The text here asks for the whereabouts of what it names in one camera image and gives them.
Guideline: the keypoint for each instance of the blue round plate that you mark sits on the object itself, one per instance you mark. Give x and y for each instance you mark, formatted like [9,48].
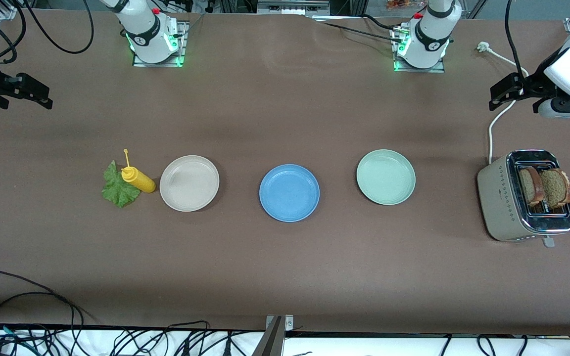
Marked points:
[289,193]

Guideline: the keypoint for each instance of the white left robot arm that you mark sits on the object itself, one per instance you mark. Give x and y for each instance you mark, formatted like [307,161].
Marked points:
[431,34]

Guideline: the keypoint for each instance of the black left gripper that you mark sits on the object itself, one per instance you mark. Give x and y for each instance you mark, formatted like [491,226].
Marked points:
[533,88]

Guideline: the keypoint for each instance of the silver metal bracket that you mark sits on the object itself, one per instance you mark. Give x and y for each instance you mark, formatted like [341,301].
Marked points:
[289,322]

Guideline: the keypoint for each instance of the green lettuce leaf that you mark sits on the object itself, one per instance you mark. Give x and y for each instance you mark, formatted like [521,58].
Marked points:
[117,193]

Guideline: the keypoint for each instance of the brown bread slice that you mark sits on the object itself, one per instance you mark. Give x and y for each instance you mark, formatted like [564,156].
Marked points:
[530,185]
[556,188]

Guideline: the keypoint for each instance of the grey metal box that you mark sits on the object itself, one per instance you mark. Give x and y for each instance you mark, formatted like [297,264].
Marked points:
[292,7]

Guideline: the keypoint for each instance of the beige chrome toaster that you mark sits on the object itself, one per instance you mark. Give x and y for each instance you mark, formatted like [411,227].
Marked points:
[500,202]

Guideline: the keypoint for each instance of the orange snack bag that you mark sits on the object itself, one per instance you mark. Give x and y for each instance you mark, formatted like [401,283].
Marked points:
[403,4]

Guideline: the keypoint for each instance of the yellow mustard squeeze bottle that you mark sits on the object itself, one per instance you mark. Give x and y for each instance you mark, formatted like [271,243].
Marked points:
[139,180]

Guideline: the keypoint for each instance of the dark aluminium profile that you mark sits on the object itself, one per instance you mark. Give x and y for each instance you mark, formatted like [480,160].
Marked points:
[271,343]

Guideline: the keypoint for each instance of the beige round plate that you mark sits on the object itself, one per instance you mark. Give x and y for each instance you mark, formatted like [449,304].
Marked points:
[189,183]

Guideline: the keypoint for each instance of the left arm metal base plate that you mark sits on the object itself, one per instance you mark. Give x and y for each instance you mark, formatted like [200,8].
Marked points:
[418,70]

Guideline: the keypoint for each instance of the light green round plate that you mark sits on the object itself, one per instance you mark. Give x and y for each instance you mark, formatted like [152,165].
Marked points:
[385,177]

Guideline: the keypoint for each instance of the brown table cover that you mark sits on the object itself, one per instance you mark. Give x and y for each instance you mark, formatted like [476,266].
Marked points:
[285,277]

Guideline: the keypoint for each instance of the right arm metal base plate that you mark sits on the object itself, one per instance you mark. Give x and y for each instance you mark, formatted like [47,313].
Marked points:
[181,44]

